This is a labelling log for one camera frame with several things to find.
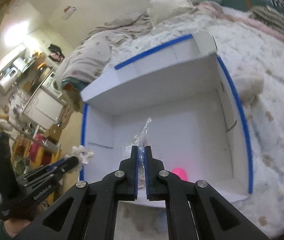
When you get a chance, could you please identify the cream ruffled scrunchie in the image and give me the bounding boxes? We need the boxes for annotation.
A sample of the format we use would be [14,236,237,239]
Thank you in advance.
[71,145,94,165]

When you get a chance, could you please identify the pink soft ball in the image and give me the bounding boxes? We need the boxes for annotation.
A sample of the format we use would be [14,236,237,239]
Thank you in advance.
[171,167,188,181]

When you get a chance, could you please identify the clear plastic packaged item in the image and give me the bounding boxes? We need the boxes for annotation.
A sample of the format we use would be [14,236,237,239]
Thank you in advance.
[124,118,152,158]

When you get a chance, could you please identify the person left hand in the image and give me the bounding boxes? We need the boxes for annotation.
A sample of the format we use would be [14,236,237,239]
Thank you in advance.
[4,218,31,238]

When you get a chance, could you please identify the cardboard box on floor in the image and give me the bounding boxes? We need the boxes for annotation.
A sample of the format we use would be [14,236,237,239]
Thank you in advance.
[44,124,63,144]

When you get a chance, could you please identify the yellow wooden chair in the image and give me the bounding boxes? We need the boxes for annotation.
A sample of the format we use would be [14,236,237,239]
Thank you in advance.
[12,134,63,205]

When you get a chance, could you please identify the white kitchen cabinet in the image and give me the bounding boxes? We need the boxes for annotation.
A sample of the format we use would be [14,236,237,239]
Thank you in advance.
[22,88,63,129]

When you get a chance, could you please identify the white washing machine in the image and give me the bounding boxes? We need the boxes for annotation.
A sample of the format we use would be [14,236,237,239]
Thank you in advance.
[41,71,61,99]

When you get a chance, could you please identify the white microwave oven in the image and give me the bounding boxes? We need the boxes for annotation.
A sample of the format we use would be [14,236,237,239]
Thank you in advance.
[0,67,19,94]

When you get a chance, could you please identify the beige rumpled blanket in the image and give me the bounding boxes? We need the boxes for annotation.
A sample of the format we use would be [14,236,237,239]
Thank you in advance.
[55,11,152,89]

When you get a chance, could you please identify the white box blue edges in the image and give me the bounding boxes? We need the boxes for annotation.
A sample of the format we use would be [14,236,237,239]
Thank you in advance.
[80,31,253,203]

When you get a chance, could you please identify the fluffy cream plush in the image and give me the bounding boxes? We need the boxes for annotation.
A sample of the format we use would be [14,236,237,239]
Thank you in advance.
[232,72,265,104]

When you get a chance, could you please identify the white patterned bed cover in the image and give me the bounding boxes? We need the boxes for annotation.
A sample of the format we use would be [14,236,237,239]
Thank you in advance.
[108,1,284,239]

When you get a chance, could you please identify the cream pillow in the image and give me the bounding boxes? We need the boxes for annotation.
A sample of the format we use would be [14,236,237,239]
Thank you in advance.
[147,0,194,26]

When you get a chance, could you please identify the striped knitted cloth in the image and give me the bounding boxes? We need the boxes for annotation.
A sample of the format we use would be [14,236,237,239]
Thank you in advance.
[250,5,284,34]

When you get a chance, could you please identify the teal headboard cushion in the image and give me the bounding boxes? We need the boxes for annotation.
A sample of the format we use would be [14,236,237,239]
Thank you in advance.
[221,0,284,13]

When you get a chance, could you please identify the dark clothes on wall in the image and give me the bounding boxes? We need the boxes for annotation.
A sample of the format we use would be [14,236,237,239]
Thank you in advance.
[48,43,65,63]

